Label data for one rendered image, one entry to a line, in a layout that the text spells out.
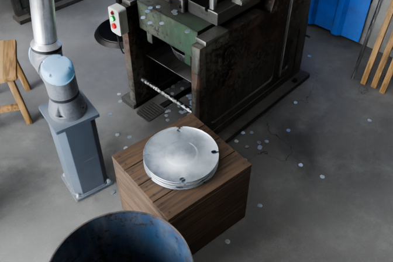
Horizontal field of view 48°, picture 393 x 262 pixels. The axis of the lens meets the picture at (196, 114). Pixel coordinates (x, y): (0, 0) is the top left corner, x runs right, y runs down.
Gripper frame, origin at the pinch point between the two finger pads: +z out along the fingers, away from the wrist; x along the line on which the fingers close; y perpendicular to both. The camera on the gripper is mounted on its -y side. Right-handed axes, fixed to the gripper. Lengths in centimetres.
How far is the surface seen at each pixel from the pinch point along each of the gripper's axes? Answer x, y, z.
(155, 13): 7.1, 1.2, 17.1
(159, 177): -49, -49, 41
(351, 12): -26, 137, 59
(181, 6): -3.9, 7.3, 11.5
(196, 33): -18.6, 1.3, 15.9
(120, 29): 20.3, -9.4, 26.4
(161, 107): -2, -7, 63
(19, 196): 14, -82, 80
